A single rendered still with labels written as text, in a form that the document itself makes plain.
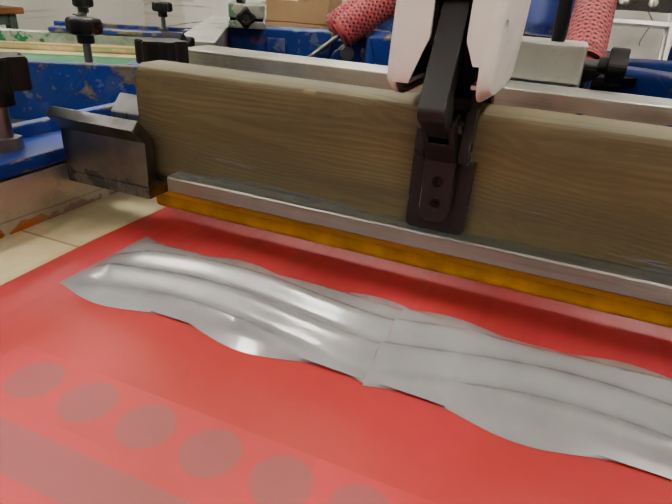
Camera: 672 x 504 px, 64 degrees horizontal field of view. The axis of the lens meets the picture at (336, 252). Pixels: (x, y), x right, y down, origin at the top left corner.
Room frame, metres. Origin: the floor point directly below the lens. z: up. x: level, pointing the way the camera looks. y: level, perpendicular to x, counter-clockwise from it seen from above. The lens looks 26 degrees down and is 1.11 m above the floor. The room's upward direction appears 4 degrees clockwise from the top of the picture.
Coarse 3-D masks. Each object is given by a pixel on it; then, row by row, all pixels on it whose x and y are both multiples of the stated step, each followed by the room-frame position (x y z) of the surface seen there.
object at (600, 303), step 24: (216, 216) 0.34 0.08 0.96; (240, 216) 0.33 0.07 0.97; (312, 240) 0.31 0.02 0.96; (336, 240) 0.31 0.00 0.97; (360, 240) 0.30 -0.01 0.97; (408, 264) 0.29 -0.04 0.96; (432, 264) 0.28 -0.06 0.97; (456, 264) 0.28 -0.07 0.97; (528, 288) 0.26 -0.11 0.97; (552, 288) 0.26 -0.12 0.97; (624, 312) 0.25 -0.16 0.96; (648, 312) 0.24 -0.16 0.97
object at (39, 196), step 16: (16, 176) 0.32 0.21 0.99; (32, 176) 0.33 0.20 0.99; (48, 176) 0.34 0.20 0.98; (64, 176) 0.35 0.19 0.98; (0, 192) 0.31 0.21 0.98; (16, 192) 0.32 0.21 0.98; (32, 192) 0.33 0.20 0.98; (48, 192) 0.34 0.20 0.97; (64, 192) 0.35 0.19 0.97; (80, 192) 0.36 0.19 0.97; (96, 192) 0.38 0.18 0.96; (112, 192) 0.39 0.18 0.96; (0, 208) 0.30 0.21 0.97; (16, 208) 0.31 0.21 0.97; (32, 208) 0.32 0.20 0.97; (48, 208) 0.34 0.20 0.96; (64, 208) 0.35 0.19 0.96; (0, 224) 0.30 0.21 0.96; (16, 224) 0.31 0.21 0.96; (32, 224) 0.32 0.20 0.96
